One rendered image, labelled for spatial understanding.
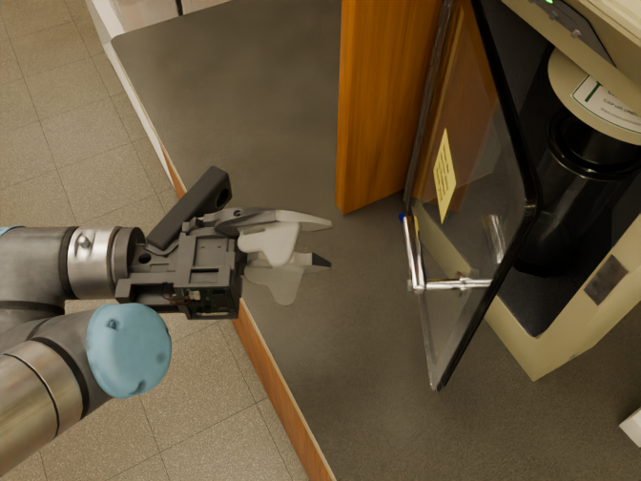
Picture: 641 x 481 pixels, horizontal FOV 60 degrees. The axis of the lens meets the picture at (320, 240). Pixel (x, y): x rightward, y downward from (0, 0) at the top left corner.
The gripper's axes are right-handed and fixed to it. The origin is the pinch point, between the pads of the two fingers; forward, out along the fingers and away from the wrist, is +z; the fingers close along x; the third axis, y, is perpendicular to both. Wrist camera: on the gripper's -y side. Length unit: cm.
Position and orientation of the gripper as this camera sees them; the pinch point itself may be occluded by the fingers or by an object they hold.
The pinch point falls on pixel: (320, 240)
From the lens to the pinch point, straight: 58.7
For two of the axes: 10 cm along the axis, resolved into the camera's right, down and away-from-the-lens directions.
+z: 10.0, -0.2, 0.1
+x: 0.0, -5.5, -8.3
